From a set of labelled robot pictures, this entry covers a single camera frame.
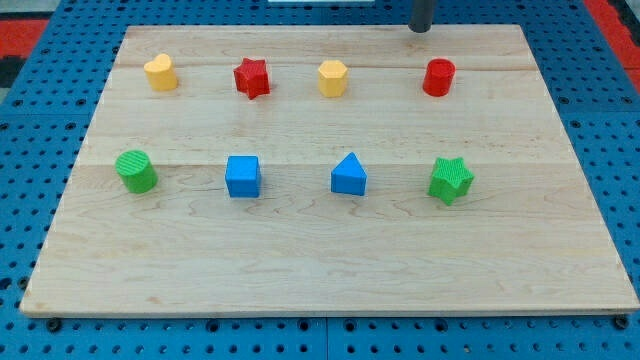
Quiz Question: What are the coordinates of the red star block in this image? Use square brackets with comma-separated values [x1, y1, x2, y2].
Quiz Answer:
[233, 58, 270, 100]

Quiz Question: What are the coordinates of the green star block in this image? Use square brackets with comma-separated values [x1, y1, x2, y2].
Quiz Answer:
[427, 157, 475, 205]

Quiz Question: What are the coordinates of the wooden board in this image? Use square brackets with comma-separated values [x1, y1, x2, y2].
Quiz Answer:
[20, 25, 639, 318]

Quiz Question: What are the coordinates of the blue triangle block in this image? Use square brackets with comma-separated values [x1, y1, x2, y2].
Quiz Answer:
[331, 152, 367, 196]

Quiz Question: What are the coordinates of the blue cube block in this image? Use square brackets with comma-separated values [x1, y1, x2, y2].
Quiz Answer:
[225, 155, 261, 198]

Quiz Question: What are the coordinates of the yellow hexagon block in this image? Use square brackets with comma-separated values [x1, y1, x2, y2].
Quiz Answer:
[318, 60, 348, 98]

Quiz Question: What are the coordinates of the red cylinder block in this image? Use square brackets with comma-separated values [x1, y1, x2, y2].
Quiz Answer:
[422, 58, 456, 97]

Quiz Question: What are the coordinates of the green cylinder block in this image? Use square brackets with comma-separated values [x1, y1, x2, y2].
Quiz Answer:
[115, 150, 158, 194]

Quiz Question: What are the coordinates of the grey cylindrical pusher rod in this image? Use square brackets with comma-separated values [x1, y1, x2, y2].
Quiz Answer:
[408, 0, 436, 33]

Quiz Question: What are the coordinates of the yellow heart block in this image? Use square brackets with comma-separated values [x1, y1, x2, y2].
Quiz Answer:
[143, 53, 178, 91]

